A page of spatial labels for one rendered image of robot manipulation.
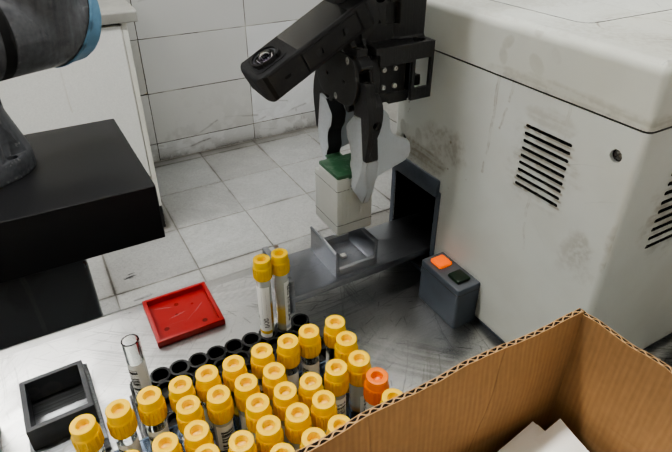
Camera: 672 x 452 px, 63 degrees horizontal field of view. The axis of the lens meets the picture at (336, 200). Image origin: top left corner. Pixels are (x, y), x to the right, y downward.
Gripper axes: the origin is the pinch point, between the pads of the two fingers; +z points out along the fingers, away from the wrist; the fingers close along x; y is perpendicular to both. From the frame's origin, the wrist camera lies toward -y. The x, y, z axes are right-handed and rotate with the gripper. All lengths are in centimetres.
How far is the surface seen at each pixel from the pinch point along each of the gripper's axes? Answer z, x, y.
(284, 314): 8.9, -5.7, -9.5
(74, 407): 12.1, -4.1, -28.2
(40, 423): 9.9, -6.5, -30.4
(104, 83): 38, 158, -4
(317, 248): 8.3, 1.1, -2.4
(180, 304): 13.3, 5.5, -16.7
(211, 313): 13.3, 2.5, -14.3
